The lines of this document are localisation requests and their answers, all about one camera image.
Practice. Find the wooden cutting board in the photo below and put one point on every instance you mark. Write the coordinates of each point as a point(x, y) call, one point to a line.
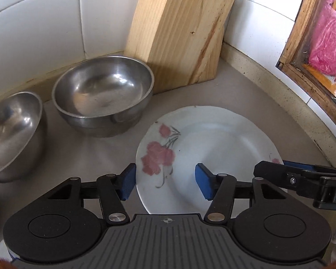
point(180, 40)

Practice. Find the pink plastic bag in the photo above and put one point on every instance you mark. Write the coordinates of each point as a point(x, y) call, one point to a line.
point(323, 41)

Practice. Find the wooden window frame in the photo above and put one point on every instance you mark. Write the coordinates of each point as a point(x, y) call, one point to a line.
point(294, 60)

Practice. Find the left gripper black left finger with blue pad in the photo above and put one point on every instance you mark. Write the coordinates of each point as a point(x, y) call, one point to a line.
point(110, 189)

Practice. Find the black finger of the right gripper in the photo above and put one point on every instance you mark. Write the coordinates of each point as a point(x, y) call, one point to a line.
point(301, 178)

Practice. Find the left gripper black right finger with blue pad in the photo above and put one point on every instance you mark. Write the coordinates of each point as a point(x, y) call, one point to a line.
point(221, 190)

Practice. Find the large steel bowl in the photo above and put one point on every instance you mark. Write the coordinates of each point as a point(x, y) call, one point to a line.
point(104, 96)

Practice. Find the small steel bowl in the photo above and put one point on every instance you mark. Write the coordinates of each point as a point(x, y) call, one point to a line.
point(23, 130)

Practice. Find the white floral plate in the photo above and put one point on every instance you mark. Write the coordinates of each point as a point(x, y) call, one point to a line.
point(222, 140)

